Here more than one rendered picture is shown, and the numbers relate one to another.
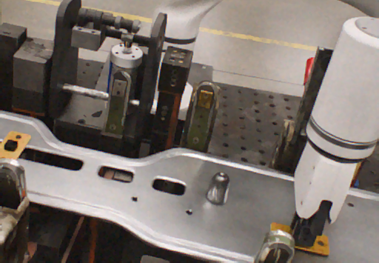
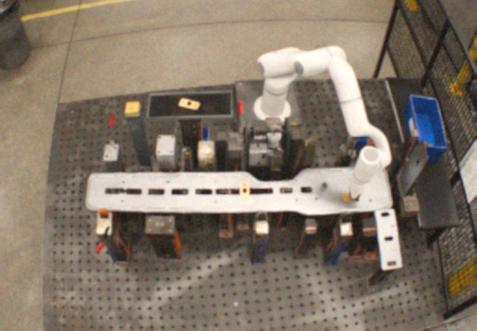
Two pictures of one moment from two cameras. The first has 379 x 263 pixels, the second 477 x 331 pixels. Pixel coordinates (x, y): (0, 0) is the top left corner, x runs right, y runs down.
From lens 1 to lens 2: 1.29 m
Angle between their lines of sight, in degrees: 26
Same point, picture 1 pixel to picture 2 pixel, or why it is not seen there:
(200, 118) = (310, 155)
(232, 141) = (310, 122)
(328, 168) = (360, 187)
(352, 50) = (363, 164)
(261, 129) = (322, 108)
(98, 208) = (286, 207)
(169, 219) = (310, 204)
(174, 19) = (278, 87)
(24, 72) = (233, 153)
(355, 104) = (365, 174)
